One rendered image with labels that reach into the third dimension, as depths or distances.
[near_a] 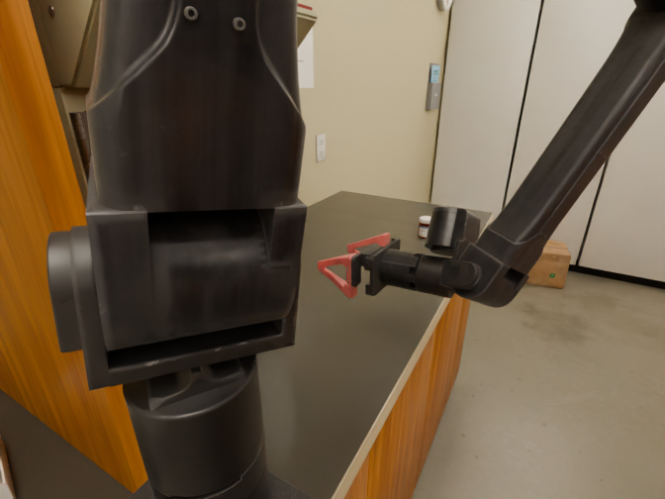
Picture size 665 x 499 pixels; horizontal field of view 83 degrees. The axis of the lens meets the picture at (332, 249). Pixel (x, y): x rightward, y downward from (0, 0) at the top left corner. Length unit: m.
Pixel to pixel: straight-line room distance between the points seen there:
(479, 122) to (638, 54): 2.87
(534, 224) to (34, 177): 0.50
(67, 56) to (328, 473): 0.56
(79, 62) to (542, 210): 0.51
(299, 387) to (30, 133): 0.51
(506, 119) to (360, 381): 2.88
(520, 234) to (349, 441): 0.37
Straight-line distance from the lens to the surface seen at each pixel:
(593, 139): 0.51
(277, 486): 0.27
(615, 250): 3.58
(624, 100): 0.53
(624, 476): 2.07
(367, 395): 0.67
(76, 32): 0.46
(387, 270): 0.57
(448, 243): 0.55
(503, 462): 1.89
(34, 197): 0.41
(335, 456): 0.59
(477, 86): 3.39
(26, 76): 0.39
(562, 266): 3.23
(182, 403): 0.17
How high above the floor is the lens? 1.41
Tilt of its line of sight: 24 degrees down
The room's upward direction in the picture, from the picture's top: straight up
